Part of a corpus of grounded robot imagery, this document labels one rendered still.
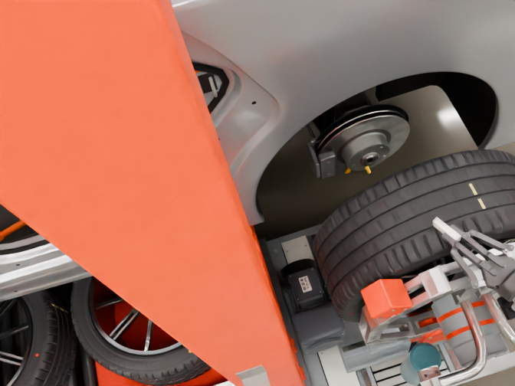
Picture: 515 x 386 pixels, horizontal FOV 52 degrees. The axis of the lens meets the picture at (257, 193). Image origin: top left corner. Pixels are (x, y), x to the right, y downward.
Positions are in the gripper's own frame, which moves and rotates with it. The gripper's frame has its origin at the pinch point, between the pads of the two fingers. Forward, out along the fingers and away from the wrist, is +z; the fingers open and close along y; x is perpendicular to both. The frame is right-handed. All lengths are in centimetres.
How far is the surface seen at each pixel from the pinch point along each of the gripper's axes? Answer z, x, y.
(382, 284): 2.5, -3.0, -19.2
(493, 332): -20.7, -29.0, -5.9
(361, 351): 11, -97, -35
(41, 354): 81, -43, -118
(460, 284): -9.5, -6.9, -6.3
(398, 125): 40, -29, 25
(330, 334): 19, -72, -38
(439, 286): -6.7, -6.0, -10.1
